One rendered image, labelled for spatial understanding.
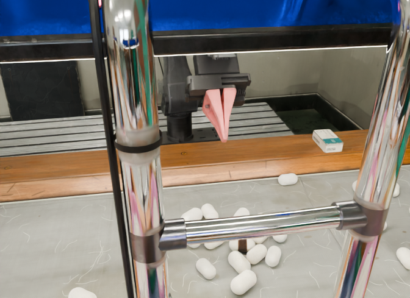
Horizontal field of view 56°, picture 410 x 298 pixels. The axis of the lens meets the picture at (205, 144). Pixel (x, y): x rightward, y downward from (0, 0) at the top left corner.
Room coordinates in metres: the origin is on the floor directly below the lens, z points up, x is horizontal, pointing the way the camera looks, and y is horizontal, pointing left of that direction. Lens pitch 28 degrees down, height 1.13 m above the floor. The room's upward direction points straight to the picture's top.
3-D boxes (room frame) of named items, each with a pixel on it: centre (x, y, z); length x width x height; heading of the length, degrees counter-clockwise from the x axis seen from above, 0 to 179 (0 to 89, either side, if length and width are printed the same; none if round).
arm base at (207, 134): (0.87, 0.06, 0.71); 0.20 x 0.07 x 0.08; 101
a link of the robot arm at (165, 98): (0.86, 0.06, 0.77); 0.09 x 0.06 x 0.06; 109
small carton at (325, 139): (0.67, -0.24, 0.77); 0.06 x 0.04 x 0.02; 9
